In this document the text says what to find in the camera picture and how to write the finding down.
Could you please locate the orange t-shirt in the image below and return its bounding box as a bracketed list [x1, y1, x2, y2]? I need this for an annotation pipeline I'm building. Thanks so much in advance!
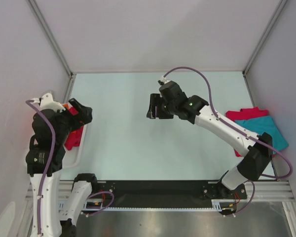
[63, 104, 69, 110]

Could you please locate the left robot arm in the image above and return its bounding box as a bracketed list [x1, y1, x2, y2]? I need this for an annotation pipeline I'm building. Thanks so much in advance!
[25, 93, 99, 237]

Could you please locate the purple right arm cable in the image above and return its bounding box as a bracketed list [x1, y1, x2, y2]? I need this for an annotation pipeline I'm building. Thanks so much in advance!
[160, 66, 294, 179]

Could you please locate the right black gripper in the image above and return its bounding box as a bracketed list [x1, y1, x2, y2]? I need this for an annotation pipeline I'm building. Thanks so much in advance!
[147, 93, 177, 119]

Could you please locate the folded teal t-shirt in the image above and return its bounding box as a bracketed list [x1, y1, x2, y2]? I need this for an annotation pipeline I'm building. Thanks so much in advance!
[235, 116, 289, 151]

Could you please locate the folded crimson t-shirt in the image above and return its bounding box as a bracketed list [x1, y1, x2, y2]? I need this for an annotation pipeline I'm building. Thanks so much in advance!
[225, 106, 269, 158]

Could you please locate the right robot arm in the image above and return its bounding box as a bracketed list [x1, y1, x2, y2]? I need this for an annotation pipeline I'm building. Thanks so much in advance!
[147, 80, 272, 198]

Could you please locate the white plastic basket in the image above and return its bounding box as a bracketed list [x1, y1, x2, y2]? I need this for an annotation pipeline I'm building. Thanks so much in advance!
[62, 125, 88, 169]

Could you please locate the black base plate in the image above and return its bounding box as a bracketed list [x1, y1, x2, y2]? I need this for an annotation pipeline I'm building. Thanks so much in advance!
[91, 180, 247, 208]

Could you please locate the white cable duct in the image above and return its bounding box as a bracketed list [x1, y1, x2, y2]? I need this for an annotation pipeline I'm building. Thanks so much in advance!
[56, 199, 237, 212]

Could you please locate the crimson t-shirt in basket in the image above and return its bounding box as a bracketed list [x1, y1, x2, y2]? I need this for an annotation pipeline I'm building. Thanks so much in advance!
[64, 108, 85, 151]

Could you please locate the aluminium frame rail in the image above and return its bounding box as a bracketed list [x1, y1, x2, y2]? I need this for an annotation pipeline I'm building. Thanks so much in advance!
[24, 180, 294, 201]

